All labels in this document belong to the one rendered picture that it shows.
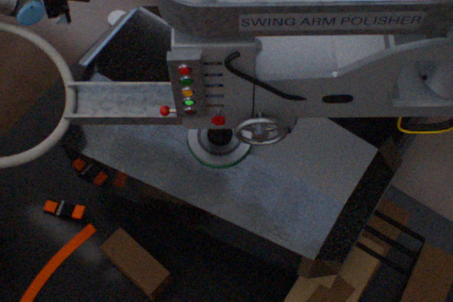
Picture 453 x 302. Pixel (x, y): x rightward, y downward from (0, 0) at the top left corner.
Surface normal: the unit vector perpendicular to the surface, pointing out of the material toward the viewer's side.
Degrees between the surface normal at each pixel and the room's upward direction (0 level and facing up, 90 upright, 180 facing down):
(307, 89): 90
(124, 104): 2
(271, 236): 45
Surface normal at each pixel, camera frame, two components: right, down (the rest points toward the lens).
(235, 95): 0.00, 0.88
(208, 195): -0.37, 0.21
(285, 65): -0.09, -0.46
